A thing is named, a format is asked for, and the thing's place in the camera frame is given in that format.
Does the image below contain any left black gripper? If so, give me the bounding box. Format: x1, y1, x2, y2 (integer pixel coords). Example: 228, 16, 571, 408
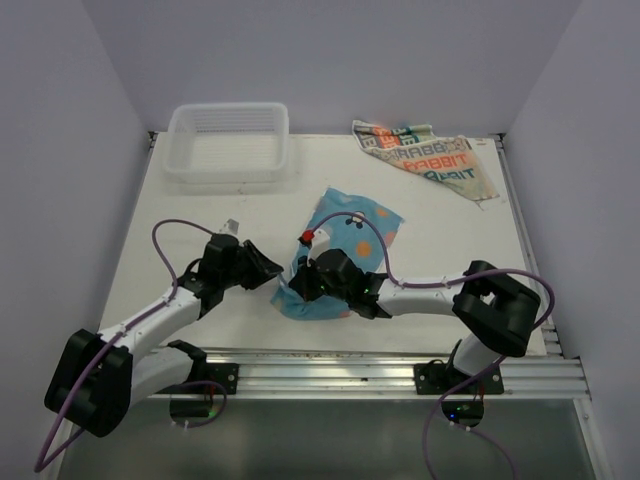
220, 239, 282, 289

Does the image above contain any blue polka dot towel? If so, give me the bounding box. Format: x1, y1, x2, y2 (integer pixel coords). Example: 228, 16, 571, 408
271, 188, 404, 321

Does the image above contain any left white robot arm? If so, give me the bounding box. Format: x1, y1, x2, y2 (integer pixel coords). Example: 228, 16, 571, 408
44, 234, 283, 437

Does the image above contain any white plastic basket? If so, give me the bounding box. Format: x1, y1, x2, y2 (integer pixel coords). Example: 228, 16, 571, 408
162, 102, 291, 195

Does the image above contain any rabbit print towel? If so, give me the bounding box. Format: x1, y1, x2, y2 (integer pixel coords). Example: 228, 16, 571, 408
351, 120, 499, 203

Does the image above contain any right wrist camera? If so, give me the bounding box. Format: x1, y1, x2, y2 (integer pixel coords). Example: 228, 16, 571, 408
298, 228, 330, 265

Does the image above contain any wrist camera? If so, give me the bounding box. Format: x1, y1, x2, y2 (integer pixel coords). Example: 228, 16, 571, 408
219, 219, 239, 236
298, 228, 330, 265

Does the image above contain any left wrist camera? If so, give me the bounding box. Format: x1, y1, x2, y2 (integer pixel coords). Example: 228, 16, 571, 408
219, 219, 239, 236

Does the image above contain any aluminium front rail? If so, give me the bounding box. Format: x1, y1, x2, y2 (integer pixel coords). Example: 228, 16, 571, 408
144, 348, 589, 401

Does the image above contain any aluminium rail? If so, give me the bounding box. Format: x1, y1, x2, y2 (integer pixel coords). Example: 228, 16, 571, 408
144, 348, 589, 401
491, 133, 565, 358

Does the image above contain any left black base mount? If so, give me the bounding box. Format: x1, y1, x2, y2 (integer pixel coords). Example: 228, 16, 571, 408
167, 340, 239, 398

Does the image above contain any aluminium right side rail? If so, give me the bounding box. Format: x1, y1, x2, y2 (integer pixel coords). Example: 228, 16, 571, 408
491, 133, 565, 358

